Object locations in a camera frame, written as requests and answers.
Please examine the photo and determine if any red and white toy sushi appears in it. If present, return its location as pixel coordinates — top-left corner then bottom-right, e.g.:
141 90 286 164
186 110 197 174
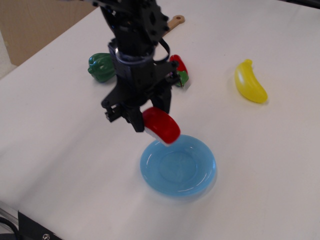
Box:
142 107 181 146

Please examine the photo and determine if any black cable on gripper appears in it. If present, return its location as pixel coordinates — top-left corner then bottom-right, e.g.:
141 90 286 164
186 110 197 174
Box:
153 37 171 63

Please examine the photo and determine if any yellow toy banana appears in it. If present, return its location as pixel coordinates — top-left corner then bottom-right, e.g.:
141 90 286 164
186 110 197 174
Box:
234 59 268 104

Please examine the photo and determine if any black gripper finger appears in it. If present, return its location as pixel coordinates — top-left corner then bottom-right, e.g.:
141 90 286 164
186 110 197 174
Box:
124 107 145 133
150 89 172 114

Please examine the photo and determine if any aluminium frame rail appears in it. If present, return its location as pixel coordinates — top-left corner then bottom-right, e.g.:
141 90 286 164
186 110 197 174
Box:
0 201 19 234

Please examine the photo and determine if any wooden slotted spatula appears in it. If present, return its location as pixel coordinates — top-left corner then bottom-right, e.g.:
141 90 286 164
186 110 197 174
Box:
167 15 185 31

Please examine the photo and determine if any green toy bell pepper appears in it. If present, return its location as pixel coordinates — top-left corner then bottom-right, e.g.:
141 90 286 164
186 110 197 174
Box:
87 53 116 83

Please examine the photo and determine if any blue plastic plate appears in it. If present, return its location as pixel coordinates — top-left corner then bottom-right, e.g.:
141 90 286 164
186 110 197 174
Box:
140 135 217 197

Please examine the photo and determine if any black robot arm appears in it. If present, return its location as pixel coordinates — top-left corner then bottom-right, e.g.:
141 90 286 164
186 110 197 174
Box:
90 0 180 132

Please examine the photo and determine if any black corner bracket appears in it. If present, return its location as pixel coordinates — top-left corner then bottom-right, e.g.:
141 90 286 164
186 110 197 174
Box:
18 211 62 240

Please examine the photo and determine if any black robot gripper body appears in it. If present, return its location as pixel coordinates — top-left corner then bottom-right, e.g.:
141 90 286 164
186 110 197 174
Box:
101 39 179 122

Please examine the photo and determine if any red and green toy chili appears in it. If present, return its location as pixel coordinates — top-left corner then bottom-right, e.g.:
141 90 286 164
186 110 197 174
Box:
169 54 189 88

